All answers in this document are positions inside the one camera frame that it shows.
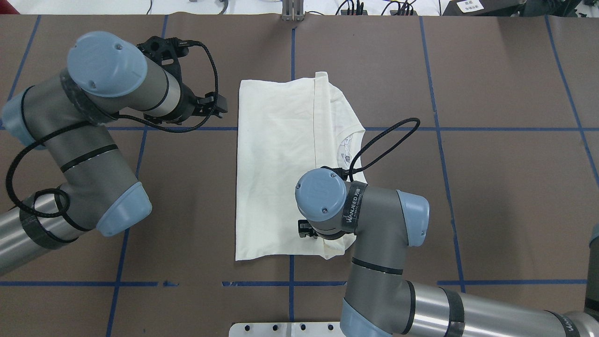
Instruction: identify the grey aluminium frame post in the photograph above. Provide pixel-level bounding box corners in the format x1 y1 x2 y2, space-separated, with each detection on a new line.
282 0 305 22

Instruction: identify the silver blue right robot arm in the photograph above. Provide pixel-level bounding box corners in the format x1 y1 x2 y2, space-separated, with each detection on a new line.
294 167 598 337

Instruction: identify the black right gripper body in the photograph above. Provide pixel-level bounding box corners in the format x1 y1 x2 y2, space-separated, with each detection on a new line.
298 219 321 238

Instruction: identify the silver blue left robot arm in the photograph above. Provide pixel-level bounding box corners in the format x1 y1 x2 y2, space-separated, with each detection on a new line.
1 31 227 275

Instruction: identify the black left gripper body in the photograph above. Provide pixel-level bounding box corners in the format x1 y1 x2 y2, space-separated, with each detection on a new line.
137 37 220 125

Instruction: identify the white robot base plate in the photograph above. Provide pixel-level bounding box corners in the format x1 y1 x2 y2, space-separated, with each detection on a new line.
228 322 345 337

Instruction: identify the cream long-sleeve cat shirt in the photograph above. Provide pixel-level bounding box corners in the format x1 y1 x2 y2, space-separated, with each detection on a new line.
235 71 365 262

